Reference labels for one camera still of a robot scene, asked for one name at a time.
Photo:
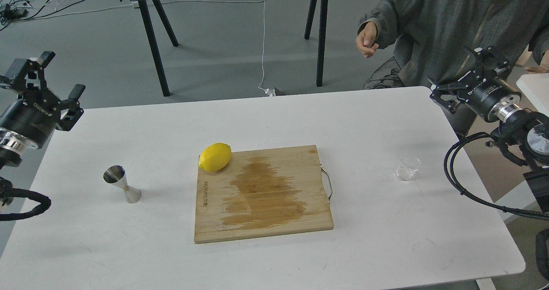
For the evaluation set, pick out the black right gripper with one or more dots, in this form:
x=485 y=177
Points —
x=492 y=99

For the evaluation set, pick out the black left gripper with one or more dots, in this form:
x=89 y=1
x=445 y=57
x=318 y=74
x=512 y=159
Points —
x=31 y=120

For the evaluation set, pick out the steel jigger measuring cup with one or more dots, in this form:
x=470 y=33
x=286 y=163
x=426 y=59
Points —
x=116 y=176

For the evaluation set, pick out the small clear glass cup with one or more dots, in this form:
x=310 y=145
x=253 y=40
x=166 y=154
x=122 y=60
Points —
x=409 y=166

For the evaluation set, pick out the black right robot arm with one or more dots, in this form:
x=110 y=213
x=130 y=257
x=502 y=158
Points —
x=521 y=136

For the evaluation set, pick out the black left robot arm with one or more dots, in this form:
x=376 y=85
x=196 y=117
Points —
x=42 y=180

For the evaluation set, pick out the person's right hand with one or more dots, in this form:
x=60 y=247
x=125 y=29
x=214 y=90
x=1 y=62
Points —
x=366 y=40

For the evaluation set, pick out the person in grey shirt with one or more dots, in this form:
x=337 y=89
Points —
x=431 y=37

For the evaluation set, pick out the white side table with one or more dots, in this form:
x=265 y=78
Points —
x=536 y=88

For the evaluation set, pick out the yellow lemon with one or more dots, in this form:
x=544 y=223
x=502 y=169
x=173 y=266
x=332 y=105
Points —
x=215 y=157

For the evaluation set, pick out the bamboo cutting board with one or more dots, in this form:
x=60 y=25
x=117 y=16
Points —
x=269 y=192

